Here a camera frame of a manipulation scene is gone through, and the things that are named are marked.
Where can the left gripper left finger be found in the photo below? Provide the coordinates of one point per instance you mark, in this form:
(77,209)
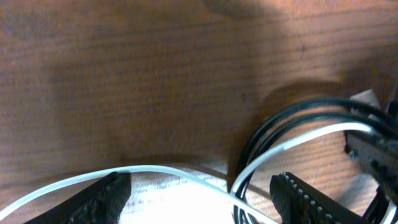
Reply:
(100,203)

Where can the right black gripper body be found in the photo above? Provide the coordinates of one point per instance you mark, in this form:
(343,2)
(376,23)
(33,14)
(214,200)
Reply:
(375,153)

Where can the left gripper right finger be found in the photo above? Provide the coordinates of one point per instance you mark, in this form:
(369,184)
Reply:
(298,202)

